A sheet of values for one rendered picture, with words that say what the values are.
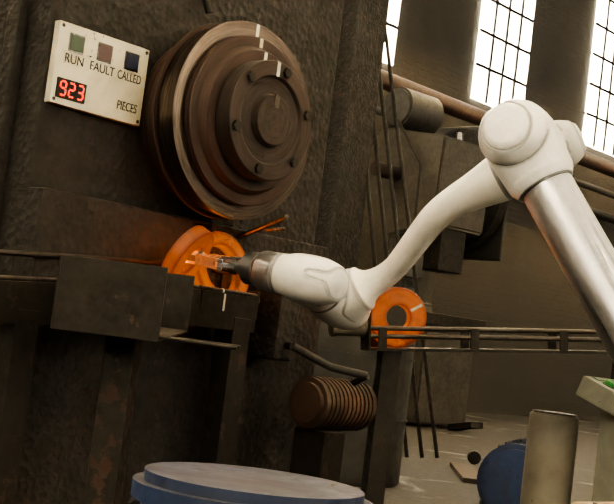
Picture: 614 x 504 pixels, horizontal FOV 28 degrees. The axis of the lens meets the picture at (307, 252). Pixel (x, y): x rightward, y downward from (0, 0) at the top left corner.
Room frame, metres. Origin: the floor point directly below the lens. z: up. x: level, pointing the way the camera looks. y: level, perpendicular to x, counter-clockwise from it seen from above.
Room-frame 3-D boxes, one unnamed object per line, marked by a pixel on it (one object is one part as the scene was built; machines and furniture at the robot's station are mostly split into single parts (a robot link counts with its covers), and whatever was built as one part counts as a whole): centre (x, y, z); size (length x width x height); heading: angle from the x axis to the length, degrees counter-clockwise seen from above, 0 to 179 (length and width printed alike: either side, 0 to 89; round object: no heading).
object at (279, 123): (2.90, 0.13, 1.11); 0.28 x 0.06 x 0.28; 139
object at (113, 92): (2.78, 0.51, 1.15); 0.26 x 0.02 x 0.18; 139
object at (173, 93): (2.97, 0.21, 1.11); 0.47 x 0.06 x 0.47; 139
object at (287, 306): (3.15, 0.06, 0.68); 0.11 x 0.08 x 0.24; 49
